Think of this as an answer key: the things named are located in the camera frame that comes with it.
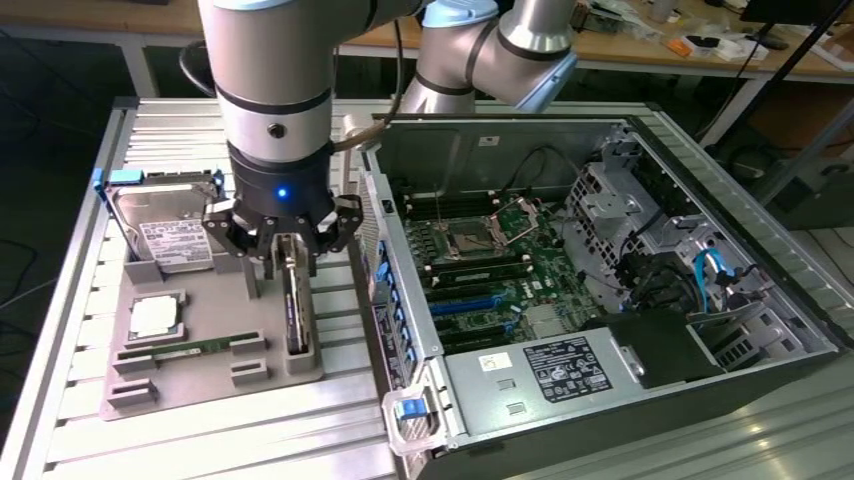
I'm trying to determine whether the silver chipset heat sink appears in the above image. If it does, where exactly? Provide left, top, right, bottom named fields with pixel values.
left=523, top=307, right=579, bottom=339

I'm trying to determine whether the blue wire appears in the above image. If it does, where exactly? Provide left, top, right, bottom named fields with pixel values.
left=691, top=247, right=736, bottom=314

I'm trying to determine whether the black stand pole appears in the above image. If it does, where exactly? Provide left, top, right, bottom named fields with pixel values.
left=771, top=0, right=845, bottom=82

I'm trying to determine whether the black graphics card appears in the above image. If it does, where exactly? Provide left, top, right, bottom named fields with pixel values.
left=276, top=233, right=316, bottom=359

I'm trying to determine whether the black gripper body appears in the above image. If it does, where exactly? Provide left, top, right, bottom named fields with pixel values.
left=225, top=142, right=336, bottom=222

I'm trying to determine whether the black open PC case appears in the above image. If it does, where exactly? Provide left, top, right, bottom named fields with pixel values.
left=338, top=112, right=854, bottom=480

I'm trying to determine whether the grey metal stand leg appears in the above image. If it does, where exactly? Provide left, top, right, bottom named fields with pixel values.
left=752, top=97, right=854, bottom=202

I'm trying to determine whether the hard disk in blue caddy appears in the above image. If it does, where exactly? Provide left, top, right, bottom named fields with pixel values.
left=92, top=167, right=225, bottom=274

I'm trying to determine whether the grey power supply unit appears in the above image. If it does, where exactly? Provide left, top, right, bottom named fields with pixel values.
left=425, top=327, right=648, bottom=437

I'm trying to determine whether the wooden desk with white legs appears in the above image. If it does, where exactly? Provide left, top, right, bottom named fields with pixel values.
left=571, top=0, right=854, bottom=147
left=0, top=0, right=428, bottom=99

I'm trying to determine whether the black monitor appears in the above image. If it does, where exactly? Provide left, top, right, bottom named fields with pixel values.
left=737, top=0, right=854, bottom=51

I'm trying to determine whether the black hanging cable with plug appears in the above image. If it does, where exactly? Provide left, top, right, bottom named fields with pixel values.
left=174, top=38, right=218, bottom=100

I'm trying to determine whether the dark grey cabinet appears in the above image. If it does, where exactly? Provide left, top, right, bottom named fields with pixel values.
left=765, top=159, right=854, bottom=232

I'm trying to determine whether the small metal disk bay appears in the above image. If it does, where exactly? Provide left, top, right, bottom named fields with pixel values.
left=685, top=299, right=783, bottom=374

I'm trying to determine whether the blue case latch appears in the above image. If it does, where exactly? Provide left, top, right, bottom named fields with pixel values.
left=390, top=398, right=427, bottom=421

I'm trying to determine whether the CPU socket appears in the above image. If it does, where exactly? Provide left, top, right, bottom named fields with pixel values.
left=443, top=217, right=499, bottom=262

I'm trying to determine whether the socket cover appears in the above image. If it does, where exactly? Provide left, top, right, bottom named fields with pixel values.
left=489, top=197, right=545, bottom=247

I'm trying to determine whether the green motherboard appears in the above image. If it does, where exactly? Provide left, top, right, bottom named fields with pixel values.
left=392, top=189, right=601, bottom=351

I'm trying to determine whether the silver CPU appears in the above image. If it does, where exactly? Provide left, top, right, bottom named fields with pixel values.
left=126, top=297, right=184, bottom=337

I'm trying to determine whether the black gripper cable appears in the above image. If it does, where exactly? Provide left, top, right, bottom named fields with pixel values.
left=332, top=14, right=410, bottom=152

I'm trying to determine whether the black RAM stick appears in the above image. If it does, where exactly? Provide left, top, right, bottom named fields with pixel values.
left=432, top=262, right=529, bottom=287

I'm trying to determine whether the green RAM stick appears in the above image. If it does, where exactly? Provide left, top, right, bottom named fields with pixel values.
left=136, top=335, right=241, bottom=359

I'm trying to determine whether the white foam block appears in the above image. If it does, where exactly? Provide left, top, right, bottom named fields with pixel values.
left=685, top=32, right=765, bottom=64

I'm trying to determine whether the grey parts rack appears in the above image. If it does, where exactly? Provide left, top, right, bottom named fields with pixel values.
left=97, top=249, right=326, bottom=422

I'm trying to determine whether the large metal disk bay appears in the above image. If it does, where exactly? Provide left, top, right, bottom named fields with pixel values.
left=563, top=162, right=676, bottom=282

